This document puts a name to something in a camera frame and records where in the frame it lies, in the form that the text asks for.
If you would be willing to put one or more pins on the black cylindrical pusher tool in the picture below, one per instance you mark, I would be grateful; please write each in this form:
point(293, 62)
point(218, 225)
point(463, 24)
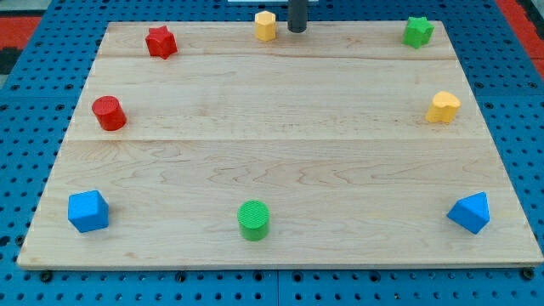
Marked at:
point(297, 15)

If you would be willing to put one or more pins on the green star block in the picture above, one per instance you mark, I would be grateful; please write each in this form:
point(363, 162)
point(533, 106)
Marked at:
point(418, 31)

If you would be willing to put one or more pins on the red star block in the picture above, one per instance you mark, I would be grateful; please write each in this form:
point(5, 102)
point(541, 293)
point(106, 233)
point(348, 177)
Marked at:
point(161, 42)

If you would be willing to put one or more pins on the wooden board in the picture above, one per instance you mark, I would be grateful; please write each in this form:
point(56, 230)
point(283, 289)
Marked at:
point(326, 127)

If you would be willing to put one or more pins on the yellow hexagon block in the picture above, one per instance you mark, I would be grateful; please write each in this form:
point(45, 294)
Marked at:
point(265, 26)

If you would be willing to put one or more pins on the yellow heart block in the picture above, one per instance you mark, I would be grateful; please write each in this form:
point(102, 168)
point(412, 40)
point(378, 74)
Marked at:
point(443, 108)

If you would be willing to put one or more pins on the green cylinder block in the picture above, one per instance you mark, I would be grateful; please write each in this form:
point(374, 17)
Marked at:
point(253, 220)

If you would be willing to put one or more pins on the red cylinder block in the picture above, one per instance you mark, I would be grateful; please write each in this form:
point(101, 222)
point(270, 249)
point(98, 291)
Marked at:
point(109, 113)

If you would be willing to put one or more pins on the blue triangular prism block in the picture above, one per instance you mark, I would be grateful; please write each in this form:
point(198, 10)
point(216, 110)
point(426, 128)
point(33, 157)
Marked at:
point(472, 212)

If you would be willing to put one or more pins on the blue cube block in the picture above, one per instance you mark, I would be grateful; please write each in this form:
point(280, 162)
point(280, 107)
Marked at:
point(88, 211)

